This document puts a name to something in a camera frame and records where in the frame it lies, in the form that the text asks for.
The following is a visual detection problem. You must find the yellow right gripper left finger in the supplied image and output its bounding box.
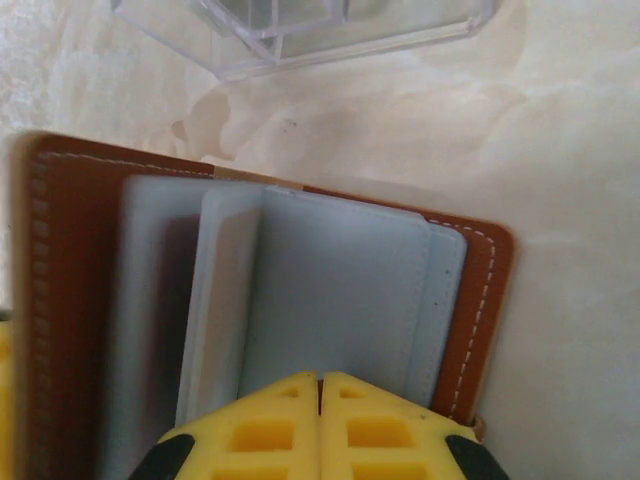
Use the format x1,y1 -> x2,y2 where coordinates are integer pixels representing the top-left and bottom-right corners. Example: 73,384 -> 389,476
143,369 -> 322,480

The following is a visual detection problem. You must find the brown leather card holder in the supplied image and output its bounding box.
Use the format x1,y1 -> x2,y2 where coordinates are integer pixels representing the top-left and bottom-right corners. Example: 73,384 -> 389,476
9,129 -> 516,436

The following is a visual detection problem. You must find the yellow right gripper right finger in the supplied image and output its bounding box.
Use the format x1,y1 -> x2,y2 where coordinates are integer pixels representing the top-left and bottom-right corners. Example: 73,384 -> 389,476
320,370 -> 512,480

